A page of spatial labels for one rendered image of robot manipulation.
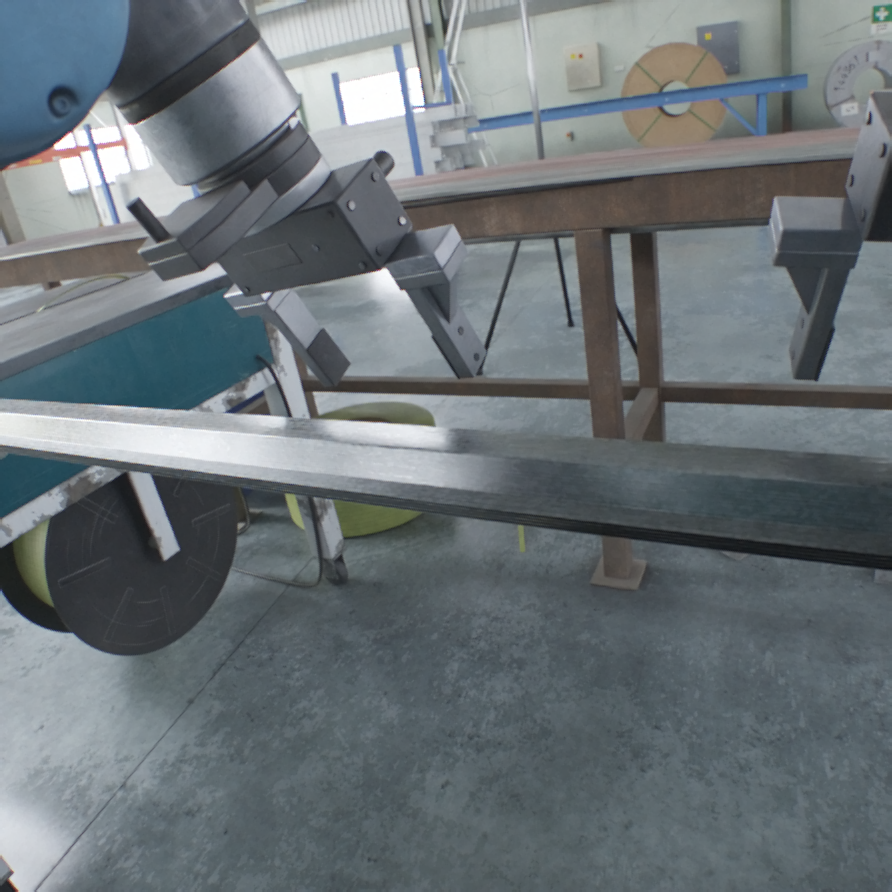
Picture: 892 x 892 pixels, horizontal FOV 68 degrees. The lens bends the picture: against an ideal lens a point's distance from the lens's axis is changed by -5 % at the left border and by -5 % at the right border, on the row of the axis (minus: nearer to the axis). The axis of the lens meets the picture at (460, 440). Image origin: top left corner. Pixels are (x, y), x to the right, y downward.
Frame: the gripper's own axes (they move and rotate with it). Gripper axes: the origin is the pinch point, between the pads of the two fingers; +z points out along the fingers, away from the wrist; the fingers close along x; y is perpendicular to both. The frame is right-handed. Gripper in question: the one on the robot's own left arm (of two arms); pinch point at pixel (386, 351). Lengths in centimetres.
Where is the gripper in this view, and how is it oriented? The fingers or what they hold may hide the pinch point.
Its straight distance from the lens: 51.8
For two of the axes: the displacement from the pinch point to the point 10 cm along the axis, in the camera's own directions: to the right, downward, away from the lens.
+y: 3.9, -7.6, 5.2
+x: -8.1, -0.1, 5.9
